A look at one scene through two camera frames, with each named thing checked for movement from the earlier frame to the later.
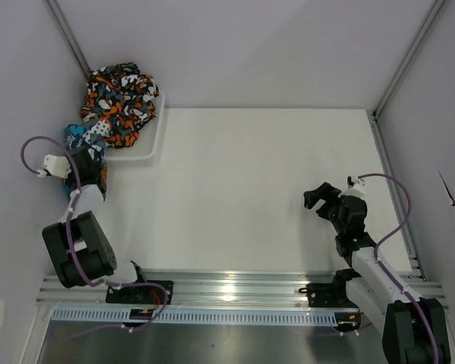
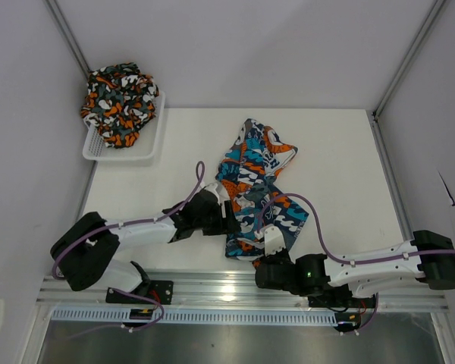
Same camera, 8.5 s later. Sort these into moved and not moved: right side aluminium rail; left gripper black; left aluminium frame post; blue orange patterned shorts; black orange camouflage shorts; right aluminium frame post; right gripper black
Moved: right gripper black; blue orange patterned shorts; left gripper black
Not moved: black orange camouflage shorts; right side aluminium rail; left aluminium frame post; right aluminium frame post
